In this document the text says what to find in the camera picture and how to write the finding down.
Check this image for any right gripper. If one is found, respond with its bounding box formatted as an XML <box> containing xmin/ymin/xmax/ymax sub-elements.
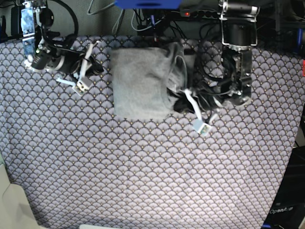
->
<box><xmin>56</xmin><ymin>41</ymin><xmax>103</xmax><ymax>86</ymax></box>

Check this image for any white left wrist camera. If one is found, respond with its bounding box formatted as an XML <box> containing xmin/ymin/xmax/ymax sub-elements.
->
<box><xmin>193</xmin><ymin>119</ymin><xmax>212</xmax><ymax>136</ymax></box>

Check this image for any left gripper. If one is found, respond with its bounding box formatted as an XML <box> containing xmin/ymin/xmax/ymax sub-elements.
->
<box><xmin>173</xmin><ymin>88</ymin><xmax>229</xmax><ymax>124</ymax></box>

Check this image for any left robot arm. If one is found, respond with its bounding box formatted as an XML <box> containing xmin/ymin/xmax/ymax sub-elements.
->
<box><xmin>173</xmin><ymin>0</ymin><xmax>260</xmax><ymax>115</ymax></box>

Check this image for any patterned tablecloth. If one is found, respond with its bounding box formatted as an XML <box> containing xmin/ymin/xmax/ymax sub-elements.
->
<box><xmin>0</xmin><ymin>36</ymin><xmax>305</xmax><ymax>229</ymax></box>

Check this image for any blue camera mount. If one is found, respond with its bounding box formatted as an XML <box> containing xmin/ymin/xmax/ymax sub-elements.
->
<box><xmin>115</xmin><ymin>0</ymin><xmax>182</xmax><ymax>9</ymax></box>

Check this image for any grey T-shirt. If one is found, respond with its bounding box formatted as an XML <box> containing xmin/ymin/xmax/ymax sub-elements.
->
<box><xmin>110</xmin><ymin>42</ymin><xmax>196</xmax><ymax>119</ymax></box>

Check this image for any power strip with red switch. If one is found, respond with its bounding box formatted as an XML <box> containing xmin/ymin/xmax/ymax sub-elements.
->
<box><xmin>180</xmin><ymin>9</ymin><xmax>220</xmax><ymax>20</ymax></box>

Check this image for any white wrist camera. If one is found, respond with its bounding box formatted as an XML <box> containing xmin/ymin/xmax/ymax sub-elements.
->
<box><xmin>193</xmin><ymin>119</ymin><xmax>212</xmax><ymax>136</ymax></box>
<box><xmin>72</xmin><ymin>79</ymin><xmax>92</xmax><ymax>96</ymax></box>

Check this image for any black OpenArm box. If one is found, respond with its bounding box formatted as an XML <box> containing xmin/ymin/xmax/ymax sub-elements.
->
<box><xmin>262</xmin><ymin>146</ymin><xmax>305</xmax><ymax>229</ymax></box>

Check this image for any red side clamp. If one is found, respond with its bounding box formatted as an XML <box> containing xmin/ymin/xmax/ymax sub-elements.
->
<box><xmin>302</xmin><ymin>60</ymin><xmax>305</xmax><ymax>77</ymax></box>

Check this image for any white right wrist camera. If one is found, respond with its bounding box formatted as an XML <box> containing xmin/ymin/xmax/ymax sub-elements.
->
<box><xmin>72</xmin><ymin>79</ymin><xmax>92</xmax><ymax>96</ymax></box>

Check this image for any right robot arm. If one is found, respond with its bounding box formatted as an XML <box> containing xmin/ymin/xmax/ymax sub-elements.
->
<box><xmin>20</xmin><ymin>0</ymin><xmax>103</xmax><ymax>92</ymax></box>

